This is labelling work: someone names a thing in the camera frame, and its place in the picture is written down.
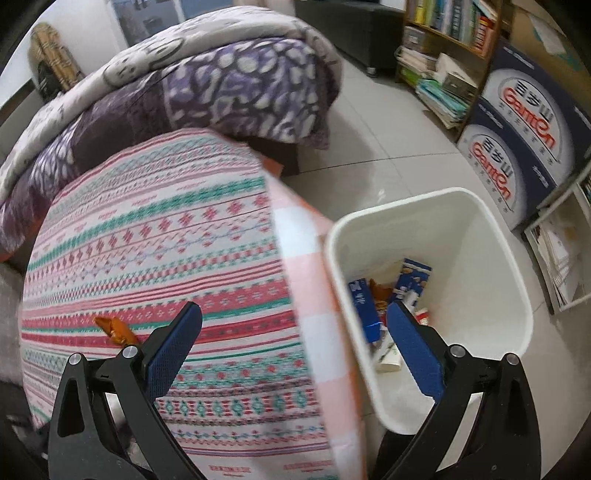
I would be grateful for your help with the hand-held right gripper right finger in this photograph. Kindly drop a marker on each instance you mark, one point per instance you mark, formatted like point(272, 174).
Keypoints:
point(415, 351)

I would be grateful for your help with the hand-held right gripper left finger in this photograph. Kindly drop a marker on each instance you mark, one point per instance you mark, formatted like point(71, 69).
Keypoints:
point(173, 351)

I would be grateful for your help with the red instant noodle cup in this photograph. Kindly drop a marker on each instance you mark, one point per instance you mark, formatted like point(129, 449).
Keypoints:
point(422, 317)

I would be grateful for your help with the white plastic bin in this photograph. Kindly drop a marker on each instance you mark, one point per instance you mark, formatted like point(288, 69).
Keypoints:
point(475, 286)

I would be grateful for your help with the white paper box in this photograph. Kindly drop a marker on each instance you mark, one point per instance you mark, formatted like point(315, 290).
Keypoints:
point(389, 359)

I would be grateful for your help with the orange snack wrapper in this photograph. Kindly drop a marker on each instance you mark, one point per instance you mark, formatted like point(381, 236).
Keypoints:
point(115, 330)

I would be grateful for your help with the blue white printed carton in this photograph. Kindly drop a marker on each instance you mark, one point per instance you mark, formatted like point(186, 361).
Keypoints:
point(413, 279)

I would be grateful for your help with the pink checked sheet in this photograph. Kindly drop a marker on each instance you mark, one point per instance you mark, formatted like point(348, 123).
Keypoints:
point(318, 332)

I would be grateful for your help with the striped patterned bedsheet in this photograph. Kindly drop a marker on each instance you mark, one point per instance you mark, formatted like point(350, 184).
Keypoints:
point(161, 240)

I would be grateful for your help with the grey fuzzy cushion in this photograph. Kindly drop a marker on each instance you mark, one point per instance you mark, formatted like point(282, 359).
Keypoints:
point(9, 323)

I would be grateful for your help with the white rack with papers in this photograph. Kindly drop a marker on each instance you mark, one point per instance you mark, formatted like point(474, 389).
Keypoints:
point(561, 258)

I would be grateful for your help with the navy printed cardboard box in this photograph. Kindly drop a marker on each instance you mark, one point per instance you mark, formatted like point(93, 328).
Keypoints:
point(531, 106)
point(498, 175)

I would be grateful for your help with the purple patterned quilt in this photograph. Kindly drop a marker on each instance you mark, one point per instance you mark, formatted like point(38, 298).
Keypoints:
point(231, 87)

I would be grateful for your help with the grey metal box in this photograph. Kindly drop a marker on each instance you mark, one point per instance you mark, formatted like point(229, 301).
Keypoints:
point(459, 84)
point(420, 38)

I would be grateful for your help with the grey cartoon print blanket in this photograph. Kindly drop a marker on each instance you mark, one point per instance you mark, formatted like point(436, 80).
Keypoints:
point(138, 60)

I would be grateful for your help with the wooden bookshelf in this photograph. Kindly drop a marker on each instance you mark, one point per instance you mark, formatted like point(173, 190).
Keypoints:
point(485, 50)

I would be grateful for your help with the rolled bamboo mat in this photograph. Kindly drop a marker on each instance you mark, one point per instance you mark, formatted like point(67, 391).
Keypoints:
point(53, 60)

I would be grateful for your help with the black sofa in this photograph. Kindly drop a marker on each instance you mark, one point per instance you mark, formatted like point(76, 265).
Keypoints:
point(351, 27)

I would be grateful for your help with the row of books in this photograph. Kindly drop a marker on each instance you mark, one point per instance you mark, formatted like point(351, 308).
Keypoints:
point(455, 21)

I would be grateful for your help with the brown cardboard box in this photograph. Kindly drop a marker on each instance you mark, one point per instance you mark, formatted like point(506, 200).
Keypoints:
point(549, 27)

